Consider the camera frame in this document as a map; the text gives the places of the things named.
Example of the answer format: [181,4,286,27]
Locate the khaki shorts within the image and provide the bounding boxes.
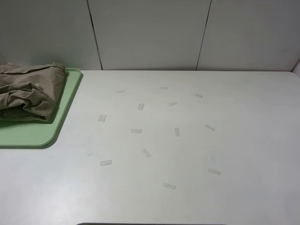
[0,63,66,122]

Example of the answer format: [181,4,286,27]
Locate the light green tray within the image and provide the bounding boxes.
[0,68,83,149]

